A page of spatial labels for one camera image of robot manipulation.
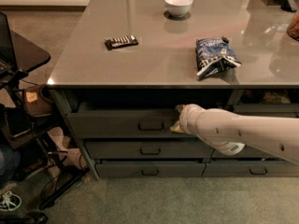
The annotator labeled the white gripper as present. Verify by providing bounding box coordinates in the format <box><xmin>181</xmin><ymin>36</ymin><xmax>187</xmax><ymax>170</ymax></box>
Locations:
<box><xmin>170</xmin><ymin>104</ymin><xmax>205</xmax><ymax>136</ymax></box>

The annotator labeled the grey drawer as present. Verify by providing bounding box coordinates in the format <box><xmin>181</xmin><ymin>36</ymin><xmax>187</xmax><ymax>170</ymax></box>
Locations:
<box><xmin>202</xmin><ymin>161</ymin><xmax>299</xmax><ymax>177</ymax></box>
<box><xmin>211</xmin><ymin>147</ymin><xmax>273</xmax><ymax>159</ymax></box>
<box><xmin>95</xmin><ymin>161</ymin><xmax>206</xmax><ymax>178</ymax></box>
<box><xmin>233</xmin><ymin>104</ymin><xmax>299</xmax><ymax>118</ymax></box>
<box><xmin>85</xmin><ymin>139</ymin><xmax>213</xmax><ymax>159</ymax></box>
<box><xmin>67</xmin><ymin>108</ymin><xmax>190</xmax><ymax>139</ymax></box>

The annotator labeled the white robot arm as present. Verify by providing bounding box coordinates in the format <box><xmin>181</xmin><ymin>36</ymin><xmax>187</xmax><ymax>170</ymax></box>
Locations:
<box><xmin>170</xmin><ymin>104</ymin><xmax>299</xmax><ymax>164</ymax></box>

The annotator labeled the blue chip bag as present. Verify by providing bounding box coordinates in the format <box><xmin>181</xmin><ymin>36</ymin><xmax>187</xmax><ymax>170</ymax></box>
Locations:
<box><xmin>195</xmin><ymin>36</ymin><xmax>242</xmax><ymax>79</ymax></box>

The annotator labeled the black candy bar wrapper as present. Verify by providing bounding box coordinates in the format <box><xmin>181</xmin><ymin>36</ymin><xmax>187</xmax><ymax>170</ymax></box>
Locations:
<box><xmin>105</xmin><ymin>35</ymin><xmax>138</xmax><ymax>50</ymax></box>

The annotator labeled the white ceramic bowl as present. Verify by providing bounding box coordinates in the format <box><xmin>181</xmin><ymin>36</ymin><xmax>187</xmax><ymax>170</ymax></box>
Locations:
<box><xmin>164</xmin><ymin>0</ymin><xmax>193</xmax><ymax>17</ymax></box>

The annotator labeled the brown cardboard box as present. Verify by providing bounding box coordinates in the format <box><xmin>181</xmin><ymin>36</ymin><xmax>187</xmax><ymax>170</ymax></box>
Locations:
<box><xmin>22</xmin><ymin>84</ymin><xmax>53</xmax><ymax>117</ymax></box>

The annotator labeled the brown object at right edge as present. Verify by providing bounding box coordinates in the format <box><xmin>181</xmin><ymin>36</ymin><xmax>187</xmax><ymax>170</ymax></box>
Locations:
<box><xmin>287</xmin><ymin>13</ymin><xmax>299</xmax><ymax>40</ymax></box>

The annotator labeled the black side table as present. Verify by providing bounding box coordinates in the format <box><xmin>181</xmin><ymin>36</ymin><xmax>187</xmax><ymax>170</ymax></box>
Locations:
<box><xmin>0</xmin><ymin>31</ymin><xmax>90</xmax><ymax>210</ymax></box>

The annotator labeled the black laptop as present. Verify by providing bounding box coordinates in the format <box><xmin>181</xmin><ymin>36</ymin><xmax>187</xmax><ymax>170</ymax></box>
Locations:
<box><xmin>0</xmin><ymin>12</ymin><xmax>17</xmax><ymax>77</ymax></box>

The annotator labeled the grey drawer cabinet frame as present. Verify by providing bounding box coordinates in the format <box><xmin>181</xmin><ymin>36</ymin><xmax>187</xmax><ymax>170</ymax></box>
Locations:
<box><xmin>50</xmin><ymin>88</ymin><xmax>291</xmax><ymax>178</ymax></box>

